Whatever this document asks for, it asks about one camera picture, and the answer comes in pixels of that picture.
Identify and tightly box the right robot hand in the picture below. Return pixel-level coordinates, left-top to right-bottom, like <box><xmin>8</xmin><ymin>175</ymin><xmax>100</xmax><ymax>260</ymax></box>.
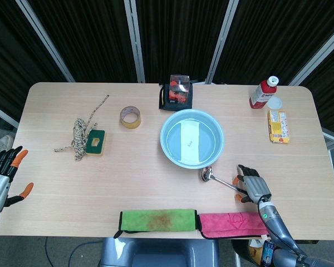
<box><xmin>232</xmin><ymin>164</ymin><xmax>273</xmax><ymax>205</ymax></box>

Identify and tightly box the metal ladle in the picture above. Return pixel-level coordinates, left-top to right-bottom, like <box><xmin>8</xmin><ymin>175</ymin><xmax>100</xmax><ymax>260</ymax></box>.
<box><xmin>198</xmin><ymin>166</ymin><xmax>240</xmax><ymax>192</ymax></box>

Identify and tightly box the light blue plastic basin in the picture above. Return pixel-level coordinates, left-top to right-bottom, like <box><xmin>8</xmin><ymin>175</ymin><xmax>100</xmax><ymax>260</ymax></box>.
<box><xmin>159</xmin><ymin>108</ymin><xmax>225</xmax><ymax>170</ymax></box>

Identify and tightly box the grey sneaker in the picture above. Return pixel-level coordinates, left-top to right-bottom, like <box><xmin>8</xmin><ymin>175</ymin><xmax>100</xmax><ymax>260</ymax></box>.
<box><xmin>0</xmin><ymin>135</ymin><xmax>14</xmax><ymax>154</ymax></box>

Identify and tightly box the pink microfibre cloth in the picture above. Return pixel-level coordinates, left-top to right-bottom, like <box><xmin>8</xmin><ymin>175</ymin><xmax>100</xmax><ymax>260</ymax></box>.
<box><xmin>197</xmin><ymin>211</ymin><xmax>269</xmax><ymax>240</ymax></box>

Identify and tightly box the yellow cardboard packet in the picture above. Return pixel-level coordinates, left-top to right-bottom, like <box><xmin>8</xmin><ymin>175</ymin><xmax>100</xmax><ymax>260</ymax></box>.
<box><xmin>267</xmin><ymin>110</ymin><xmax>291</xmax><ymax>145</ymax></box>

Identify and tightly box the blue drink can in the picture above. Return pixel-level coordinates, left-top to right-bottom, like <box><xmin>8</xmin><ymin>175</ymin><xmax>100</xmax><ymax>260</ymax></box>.
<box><xmin>263</xmin><ymin>241</ymin><xmax>276</xmax><ymax>265</ymax></box>

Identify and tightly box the black waste bin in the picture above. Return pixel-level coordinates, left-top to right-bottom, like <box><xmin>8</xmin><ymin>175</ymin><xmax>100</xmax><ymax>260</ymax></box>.
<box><xmin>230</xmin><ymin>239</ymin><xmax>271</xmax><ymax>267</ymax></box>

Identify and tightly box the white round lid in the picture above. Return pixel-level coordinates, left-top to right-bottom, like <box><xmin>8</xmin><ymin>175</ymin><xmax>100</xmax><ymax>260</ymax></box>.
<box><xmin>267</xmin><ymin>97</ymin><xmax>283</xmax><ymax>110</ymax></box>

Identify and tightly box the red juice bottle white cap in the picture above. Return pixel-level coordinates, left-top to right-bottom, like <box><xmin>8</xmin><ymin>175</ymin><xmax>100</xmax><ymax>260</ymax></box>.
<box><xmin>249</xmin><ymin>76</ymin><xmax>280</xmax><ymax>110</ymax></box>

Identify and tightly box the green microfibre cloth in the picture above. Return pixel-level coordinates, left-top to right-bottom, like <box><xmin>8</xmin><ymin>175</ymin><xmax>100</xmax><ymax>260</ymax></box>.
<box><xmin>113</xmin><ymin>208</ymin><xmax>199</xmax><ymax>239</ymax></box>

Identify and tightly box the yellow sponge with green pad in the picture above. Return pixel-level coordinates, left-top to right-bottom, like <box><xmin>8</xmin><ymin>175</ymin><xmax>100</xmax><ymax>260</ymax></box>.
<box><xmin>85</xmin><ymin>129</ymin><xmax>107</xmax><ymax>156</ymax></box>

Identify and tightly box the grey robot torso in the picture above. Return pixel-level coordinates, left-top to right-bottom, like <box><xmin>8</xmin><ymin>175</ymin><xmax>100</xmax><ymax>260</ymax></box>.
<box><xmin>100</xmin><ymin>238</ymin><xmax>220</xmax><ymax>267</ymax></box>

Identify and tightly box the clear box with orange pieces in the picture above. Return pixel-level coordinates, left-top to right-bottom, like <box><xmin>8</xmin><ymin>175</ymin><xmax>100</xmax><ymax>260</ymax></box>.
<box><xmin>168</xmin><ymin>74</ymin><xmax>190</xmax><ymax>103</ymax></box>

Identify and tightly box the yellowish adhesive tape roll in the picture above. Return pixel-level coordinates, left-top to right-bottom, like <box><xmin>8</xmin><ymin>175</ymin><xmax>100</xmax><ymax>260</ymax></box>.
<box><xmin>119</xmin><ymin>106</ymin><xmax>143</xmax><ymax>130</ymax></box>

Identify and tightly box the speckled rope bundle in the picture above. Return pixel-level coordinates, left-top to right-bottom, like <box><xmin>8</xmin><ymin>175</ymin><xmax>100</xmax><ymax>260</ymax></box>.
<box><xmin>53</xmin><ymin>94</ymin><xmax>110</xmax><ymax>162</ymax></box>

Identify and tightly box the white partition post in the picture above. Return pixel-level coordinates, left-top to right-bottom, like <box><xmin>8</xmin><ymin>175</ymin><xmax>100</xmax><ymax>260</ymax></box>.
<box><xmin>205</xmin><ymin>0</ymin><xmax>239</xmax><ymax>84</ymax></box>
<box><xmin>16</xmin><ymin>0</ymin><xmax>75</xmax><ymax>83</ymax></box>
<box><xmin>124</xmin><ymin>0</ymin><xmax>145</xmax><ymax>83</ymax></box>
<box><xmin>289</xmin><ymin>22</ymin><xmax>334</xmax><ymax>86</ymax></box>

